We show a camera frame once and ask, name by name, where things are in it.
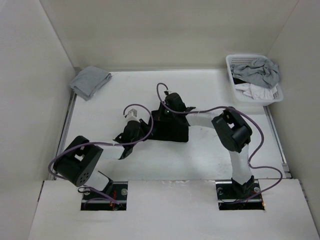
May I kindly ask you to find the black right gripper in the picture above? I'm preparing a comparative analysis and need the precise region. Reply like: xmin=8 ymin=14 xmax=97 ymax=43
xmin=153 ymin=101 xmax=178 ymax=122

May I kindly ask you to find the black tank top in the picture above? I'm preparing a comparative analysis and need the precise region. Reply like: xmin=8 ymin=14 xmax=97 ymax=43
xmin=148 ymin=109 xmax=189 ymax=143

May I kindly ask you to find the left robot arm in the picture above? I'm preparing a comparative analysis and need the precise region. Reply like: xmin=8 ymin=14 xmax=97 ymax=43
xmin=52 ymin=119 xmax=154 ymax=200

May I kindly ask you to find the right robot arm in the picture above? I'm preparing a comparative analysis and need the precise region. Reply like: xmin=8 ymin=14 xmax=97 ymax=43
xmin=161 ymin=90 xmax=254 ymax=199

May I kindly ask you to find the folded grey tank top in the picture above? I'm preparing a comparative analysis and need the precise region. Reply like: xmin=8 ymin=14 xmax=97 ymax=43
xmin=69 ymin=66 xmax=112 ymax=101

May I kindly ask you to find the crumpled white tank top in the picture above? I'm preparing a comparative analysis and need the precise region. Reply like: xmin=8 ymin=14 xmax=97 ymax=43
xmin=235 ymin=83 xmax=277 ymax=100

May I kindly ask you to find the crumpled grey tank top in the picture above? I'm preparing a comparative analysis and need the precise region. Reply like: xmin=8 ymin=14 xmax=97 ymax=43
xmin=230 ymin=58 xmax=280 ymax=89

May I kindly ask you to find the white plastic laundry basket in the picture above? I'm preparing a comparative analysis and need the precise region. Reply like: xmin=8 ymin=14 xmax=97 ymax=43
xmin=225 ymin=54 xmax=284 ymax=106

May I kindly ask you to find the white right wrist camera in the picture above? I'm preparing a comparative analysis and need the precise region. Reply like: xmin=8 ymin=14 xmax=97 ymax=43
xmin=164 ymin=90 xmax=173 ymax=96

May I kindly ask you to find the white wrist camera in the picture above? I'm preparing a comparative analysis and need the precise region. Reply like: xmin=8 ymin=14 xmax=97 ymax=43
xmin=124 ymin=108 xmax=139 ymax=122
xmin=164 ymin=90 xmax=173 ymax=96

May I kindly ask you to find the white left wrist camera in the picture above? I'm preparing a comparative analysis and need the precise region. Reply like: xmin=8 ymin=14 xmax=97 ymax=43
xmin=124 ymin=108 xmax=139 ymax=122

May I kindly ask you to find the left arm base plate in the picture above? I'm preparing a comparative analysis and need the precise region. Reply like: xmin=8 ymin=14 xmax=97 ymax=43
xmin=77 ymin=182 xmax=128 ymax=212

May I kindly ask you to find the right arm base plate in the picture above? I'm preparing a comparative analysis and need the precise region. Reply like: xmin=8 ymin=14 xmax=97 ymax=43
xmin=215 ymin=180 xmax=265 ymax=211

